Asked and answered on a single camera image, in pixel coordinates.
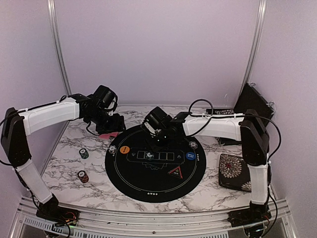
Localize red poker chip stack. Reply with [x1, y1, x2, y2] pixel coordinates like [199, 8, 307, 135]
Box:
[77, 170, 89, 183]

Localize orange big blind button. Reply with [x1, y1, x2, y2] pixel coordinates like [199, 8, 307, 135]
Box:
[119, 146, 130, 154]

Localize black poker chip case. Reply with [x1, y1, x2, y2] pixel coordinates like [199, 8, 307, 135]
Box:
[213, 83, 274, 145]

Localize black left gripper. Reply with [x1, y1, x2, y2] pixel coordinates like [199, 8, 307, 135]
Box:
[87, 108, 126, 134]

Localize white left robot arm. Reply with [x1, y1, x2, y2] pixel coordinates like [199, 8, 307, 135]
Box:
[0, 85, 125, 221]

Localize green poker chip stack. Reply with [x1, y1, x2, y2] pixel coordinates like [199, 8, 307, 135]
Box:
[79, 148, 89, 159]

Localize round black poker mat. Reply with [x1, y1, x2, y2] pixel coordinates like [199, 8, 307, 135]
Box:
[105, 125, 207, 203]

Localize red triangle all-in marker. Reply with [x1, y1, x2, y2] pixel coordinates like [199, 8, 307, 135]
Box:
[168, 166, 183, 179]

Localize blue small blind button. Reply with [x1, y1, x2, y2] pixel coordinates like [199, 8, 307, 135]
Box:
[186, 152, 196, 161]

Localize floral patterned pouch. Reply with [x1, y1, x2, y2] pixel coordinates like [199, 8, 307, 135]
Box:
[218, 154, 252, 192]

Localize grey chip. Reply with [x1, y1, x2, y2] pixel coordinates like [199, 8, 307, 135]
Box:
[189, 141, 198, 150]
[108, 145, 117, 155]

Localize red playing card deck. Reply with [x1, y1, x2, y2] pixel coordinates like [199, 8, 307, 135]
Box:
[99, 132, 119, 139]

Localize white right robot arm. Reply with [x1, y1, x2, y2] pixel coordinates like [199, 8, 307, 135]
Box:
[141, 107, 269, 222]

